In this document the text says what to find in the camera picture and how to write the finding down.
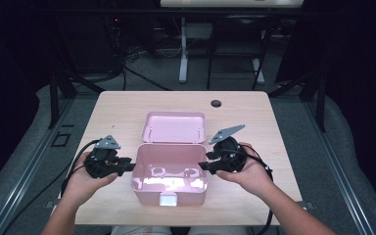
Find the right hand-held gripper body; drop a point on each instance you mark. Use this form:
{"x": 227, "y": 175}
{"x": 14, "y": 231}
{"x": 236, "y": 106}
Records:
{"x": 231, "y": 156}

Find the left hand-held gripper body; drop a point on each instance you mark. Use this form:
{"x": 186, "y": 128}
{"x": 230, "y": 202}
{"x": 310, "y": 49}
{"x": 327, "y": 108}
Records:
{"x": 103, "y": 161}

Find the pink plastic box with lid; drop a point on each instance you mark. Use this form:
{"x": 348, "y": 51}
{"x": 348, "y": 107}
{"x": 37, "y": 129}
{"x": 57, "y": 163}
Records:
{"x": 171, "y": 156}

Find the person's right hand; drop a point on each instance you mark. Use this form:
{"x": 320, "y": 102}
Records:
{"x": 254, "y": 176}

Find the person's left hand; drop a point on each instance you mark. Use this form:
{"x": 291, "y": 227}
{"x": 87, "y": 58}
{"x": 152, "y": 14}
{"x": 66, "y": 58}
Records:
{"x": 81, "y": 186}

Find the black metal stand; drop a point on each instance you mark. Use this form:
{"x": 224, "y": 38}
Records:
{"x": 321, "y": 98}
{"x": 54, "y": 98}

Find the white desk with white legs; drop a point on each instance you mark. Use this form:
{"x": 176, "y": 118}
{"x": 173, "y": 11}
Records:
{"x": 183, "y": 49}

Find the grey metal floor rail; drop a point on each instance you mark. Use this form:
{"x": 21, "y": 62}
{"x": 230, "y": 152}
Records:
{"x": 339, "y": 176}
{"x": 29, "y": 173}

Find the black metal chair frame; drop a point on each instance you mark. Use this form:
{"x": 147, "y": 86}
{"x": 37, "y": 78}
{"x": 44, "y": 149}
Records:
{"x": 211, "y": 55}

